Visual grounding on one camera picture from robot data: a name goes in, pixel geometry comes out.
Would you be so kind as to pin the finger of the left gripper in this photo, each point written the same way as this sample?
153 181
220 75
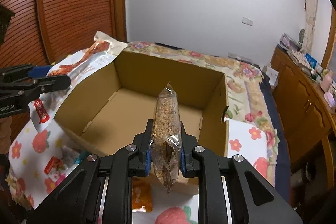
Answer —
31 89
23 72

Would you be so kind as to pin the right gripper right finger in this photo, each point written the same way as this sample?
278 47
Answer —
231 190

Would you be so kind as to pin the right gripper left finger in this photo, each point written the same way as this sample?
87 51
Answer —
98 190

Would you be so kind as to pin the white chicken leg snack bag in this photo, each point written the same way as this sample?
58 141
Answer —
77 67

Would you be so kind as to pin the clear granola snack bag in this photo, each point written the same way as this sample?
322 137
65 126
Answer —
166 138

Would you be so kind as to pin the orange snack packet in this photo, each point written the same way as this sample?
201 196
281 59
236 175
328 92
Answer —
141 197

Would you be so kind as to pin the red small snack packet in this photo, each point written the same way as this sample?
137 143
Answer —
54 162

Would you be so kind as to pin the white strawberry flower blanket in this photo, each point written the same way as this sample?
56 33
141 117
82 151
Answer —
32 150

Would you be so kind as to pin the wooden slatted wardrobe door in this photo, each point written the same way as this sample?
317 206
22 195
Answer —
44 31

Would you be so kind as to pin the brown cardboard box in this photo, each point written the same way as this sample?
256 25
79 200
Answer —
106 110

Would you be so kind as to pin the floral quilt bedspread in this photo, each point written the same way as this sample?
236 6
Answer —
249 101

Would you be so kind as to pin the wooden dresser cabinet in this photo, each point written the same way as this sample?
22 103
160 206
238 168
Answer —
309 129

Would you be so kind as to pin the white wall switch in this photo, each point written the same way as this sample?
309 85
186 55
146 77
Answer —
247 21

